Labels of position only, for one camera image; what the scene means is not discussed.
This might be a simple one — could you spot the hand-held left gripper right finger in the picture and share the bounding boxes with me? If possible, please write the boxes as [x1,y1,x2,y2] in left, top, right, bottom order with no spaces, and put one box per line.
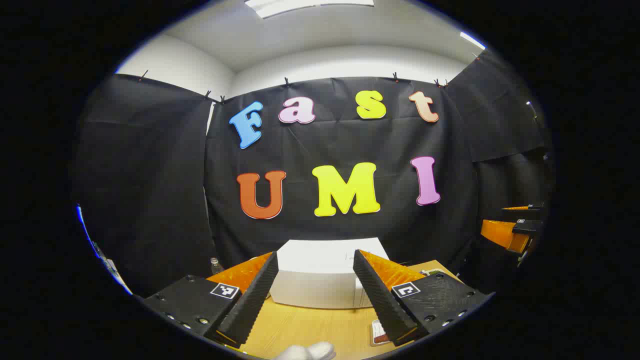
[352,249,496,347]

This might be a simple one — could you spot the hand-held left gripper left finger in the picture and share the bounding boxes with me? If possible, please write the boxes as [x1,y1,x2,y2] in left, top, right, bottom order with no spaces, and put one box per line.
[142,251,279,349]

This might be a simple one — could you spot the white microwave oven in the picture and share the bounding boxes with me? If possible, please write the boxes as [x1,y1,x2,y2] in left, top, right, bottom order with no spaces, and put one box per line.
[269,238,391,309]

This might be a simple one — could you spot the white rectangular tray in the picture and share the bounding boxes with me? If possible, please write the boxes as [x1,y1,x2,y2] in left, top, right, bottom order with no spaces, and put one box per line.
[370,320,392,347]

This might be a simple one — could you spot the ceiling light panel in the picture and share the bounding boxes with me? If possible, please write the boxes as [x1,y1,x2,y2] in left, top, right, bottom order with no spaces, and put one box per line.
[459,31,487,51]
[245,0,375,20]

